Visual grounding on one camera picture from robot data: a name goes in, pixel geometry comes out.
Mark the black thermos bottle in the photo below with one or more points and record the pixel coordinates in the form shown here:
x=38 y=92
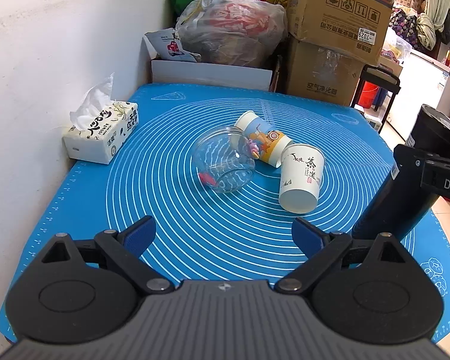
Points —
x=395 y=209

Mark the red bucket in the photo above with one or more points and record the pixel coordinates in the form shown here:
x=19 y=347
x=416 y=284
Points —
x=368 y=95

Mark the cardboard box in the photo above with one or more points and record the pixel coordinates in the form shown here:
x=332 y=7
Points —
x=321 y=74
x=356 y=28

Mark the white tissue pack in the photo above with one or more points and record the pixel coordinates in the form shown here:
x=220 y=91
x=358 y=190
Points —
x=100 y=126

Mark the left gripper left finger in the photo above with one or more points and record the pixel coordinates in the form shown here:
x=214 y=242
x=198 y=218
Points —
x=123 y=251

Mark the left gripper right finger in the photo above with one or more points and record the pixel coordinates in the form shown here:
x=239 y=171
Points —
x=324 y=252

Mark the white chest freezer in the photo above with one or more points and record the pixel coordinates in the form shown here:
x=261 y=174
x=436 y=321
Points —
x=423 y=80

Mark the white open box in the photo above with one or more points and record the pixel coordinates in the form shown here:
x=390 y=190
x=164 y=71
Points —
x=210 y=74

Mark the black metal chair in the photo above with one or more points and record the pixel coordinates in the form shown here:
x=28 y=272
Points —
x=389 y=85

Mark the upper cardboard box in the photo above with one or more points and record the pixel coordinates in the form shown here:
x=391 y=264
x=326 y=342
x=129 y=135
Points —
x=356 y=28

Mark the clear plastic bag red contents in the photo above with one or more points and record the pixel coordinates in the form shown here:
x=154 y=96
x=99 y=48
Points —
x=233 y=32

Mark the purple floral bag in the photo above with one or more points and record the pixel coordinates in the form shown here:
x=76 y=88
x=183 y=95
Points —
x=405 y=27

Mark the lower cardboard box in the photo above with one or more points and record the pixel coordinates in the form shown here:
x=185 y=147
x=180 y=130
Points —
x=321 y=74

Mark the blue orange paper cup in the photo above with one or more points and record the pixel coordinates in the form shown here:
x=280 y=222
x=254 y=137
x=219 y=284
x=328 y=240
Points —
x=266 y=142

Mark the white calligraphy paper cup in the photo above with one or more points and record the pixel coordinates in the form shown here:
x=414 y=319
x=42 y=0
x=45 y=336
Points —
x=301 y=178

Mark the clear glass jar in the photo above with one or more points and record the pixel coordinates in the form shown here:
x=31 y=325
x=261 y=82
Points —
x=224 y=159

